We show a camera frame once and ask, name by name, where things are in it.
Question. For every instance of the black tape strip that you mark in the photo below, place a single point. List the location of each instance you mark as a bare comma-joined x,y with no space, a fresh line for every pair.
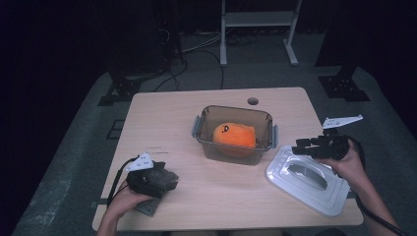
98,203

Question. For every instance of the round grey table grommet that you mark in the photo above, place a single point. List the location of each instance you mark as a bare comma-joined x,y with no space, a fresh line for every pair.
252,101

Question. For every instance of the grey fuzzy cloth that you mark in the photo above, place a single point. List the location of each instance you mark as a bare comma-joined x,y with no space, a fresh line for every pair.
164,177

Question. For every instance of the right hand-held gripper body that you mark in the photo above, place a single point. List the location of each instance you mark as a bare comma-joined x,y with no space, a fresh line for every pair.
331,147

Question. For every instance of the black tape square on floor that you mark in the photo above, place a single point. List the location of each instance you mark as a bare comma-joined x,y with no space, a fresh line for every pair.
115,129

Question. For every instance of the white metal stand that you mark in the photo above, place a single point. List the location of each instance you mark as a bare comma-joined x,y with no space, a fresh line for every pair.
259,19

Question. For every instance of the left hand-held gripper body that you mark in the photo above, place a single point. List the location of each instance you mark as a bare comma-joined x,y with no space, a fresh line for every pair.
147,182

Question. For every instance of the orange plush toy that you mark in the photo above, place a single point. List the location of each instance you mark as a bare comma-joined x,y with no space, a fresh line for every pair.
234,136

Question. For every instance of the black stand base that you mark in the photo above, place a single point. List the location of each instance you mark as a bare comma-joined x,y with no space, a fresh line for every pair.
342,87
124,88

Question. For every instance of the person's right hand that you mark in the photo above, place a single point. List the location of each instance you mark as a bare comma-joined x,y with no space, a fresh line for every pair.
349,167

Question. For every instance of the transparent storage box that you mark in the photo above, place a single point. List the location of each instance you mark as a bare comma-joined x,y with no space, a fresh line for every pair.
209,131

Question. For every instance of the person's left hand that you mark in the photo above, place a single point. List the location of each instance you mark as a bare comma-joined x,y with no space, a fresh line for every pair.
126,203

